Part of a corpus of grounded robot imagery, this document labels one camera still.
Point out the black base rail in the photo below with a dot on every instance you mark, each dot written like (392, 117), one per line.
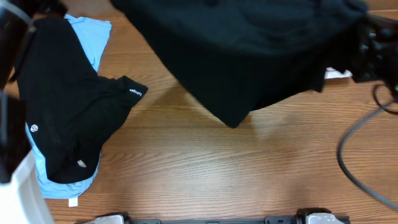
(313, 215)

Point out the black shirt with logo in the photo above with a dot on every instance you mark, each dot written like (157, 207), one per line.
(71, 110)

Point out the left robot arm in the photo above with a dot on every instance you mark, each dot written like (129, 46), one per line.
(21, 199)

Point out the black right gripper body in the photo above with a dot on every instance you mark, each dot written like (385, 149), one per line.
(377, 58)

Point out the light blue shirt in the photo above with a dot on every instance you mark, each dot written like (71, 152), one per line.
(93, 36)

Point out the white folded garment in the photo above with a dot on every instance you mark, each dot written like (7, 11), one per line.
(331, 73)

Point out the black t-shirt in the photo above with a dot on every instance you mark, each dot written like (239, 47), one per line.
(237, 56)

